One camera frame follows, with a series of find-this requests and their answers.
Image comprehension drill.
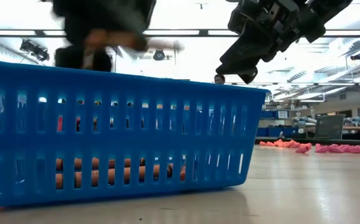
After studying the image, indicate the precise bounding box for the orange crayon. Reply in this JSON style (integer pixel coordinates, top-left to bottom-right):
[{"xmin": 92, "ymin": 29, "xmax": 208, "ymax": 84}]
[
  {"xmin": 55, "ymin": 157, "xmax": 146, "ymax": 172},
  {"xmin": 55, "ymin": 163, "xmax": 187, "ymax": 190}
]

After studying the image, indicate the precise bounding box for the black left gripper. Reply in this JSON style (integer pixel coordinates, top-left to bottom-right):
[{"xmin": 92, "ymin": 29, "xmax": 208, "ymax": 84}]
[{"xmin": 51, "ymin": 0, "xmax": 158, "ymax": 73}]

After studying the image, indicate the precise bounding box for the black ceiling spotlight rig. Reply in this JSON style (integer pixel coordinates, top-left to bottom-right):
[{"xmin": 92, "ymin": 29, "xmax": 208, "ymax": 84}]
[{"xmin": 19, "ymin": 39, "xmax": 50, "ymax": 62}]

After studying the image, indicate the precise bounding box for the dark grey laptop screen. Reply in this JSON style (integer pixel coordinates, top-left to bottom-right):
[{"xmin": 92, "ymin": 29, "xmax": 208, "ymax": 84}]
[{"xmin": 313, "ymin": 114, "xmax": 346, "ymax": 140}]

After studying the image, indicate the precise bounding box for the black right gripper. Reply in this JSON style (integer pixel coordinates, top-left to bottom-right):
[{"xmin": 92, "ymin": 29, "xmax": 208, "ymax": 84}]
[{"xmin": 215, "ymin": 0, "xmax": 327, "ymax": 85}]

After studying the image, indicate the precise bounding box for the round black ceiling fixture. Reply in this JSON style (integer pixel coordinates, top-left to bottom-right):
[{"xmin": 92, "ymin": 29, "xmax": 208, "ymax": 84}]
[{"xmin": 153, "ymin": 49, "xmax": 166, "ymax": 62}]

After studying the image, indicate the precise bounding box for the blue plastic basket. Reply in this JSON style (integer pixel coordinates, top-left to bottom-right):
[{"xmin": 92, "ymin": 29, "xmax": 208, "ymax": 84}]
[{"xmin": 0, "ymin": 59, "xmax": 271, "ymax": 208}]

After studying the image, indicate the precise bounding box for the blue storage bin row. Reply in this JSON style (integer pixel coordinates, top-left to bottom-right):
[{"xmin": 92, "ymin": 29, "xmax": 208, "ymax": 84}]
[{"xmin": 255, "ymin": 126, "xmax": 298, "ymax": 138}]

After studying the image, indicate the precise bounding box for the blue labelled storage bin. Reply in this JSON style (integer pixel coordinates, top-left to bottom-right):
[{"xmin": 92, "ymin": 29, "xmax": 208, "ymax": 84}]
[{"xmin": 259, "ymin": 110, "xmax": 290, "ymax": 120}]

